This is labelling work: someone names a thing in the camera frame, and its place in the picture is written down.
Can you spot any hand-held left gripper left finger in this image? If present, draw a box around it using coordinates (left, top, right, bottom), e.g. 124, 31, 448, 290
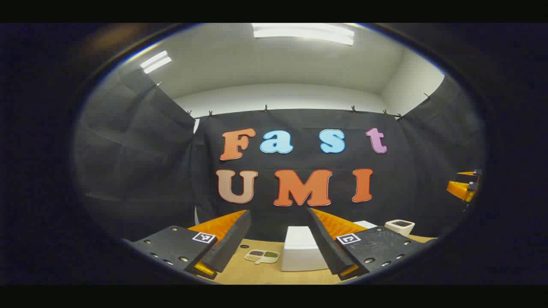
123, 209, 252, 280

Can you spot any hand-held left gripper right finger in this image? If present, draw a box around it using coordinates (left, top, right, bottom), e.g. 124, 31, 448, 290
307, 208, 437, 281

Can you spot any white microwave oven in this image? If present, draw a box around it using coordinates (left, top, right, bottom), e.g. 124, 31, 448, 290
281, 226, 329, 272

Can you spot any divided white sauce dish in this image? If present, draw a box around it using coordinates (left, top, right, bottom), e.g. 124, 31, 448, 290
244, 249, 280, 265

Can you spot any black backdrop cloth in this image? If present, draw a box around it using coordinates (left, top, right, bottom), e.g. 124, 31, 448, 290
73, 68, 485, 242

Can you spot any white toaster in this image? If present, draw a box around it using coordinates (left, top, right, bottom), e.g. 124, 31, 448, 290
384, 219, 415, 237

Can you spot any long ceiling light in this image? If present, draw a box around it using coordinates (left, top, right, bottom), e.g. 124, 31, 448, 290
251, 23, 355, 46
140, 50, 172, 74

